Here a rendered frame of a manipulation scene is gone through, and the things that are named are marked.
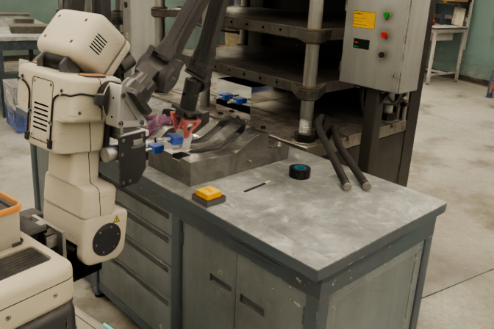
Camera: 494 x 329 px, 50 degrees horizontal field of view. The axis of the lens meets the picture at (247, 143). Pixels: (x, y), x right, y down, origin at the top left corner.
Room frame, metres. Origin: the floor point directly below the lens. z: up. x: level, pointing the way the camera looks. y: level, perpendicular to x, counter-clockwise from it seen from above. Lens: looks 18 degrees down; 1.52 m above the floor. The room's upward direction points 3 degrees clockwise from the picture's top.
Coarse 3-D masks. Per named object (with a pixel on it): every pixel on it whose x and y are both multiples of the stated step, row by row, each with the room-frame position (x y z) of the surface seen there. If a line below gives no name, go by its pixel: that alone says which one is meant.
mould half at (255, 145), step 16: (208, 128) 2.04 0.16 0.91; (224, 128) 2.01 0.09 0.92; (192, 144) 1.90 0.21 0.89; (208, 144) 1.92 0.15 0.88; (240, 144) 1.88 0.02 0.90; (256, 144) 1.91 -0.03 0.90; (272, 144) 2.03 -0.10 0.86; (160, 160) 1.82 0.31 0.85; (176, 160) 1.75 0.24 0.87; (192, 160) 1.71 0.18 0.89; (208, 160) 1.74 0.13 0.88; (224, 160) 1.80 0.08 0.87; (240, 160) 1.85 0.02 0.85; (256, 160) 1.91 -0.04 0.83; (272, 160) 1.97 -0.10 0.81; (176, 176) 1.75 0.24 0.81; (192, 176) 1.70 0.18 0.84; (208, 176) 1.75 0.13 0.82; (224, 176) 1.80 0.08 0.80
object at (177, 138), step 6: (180, 132) 1.75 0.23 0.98; (156, 138) 1.69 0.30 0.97; (162, 138) 1.70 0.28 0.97; (168, 138) 1.72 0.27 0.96; (174, 138) 1.71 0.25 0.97; (180, 138) 1.73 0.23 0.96; (186, 138) 1.74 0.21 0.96; (174, 144) 1.72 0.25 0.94; (180, 144) 1.73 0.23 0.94; (186, 144) 1.75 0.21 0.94
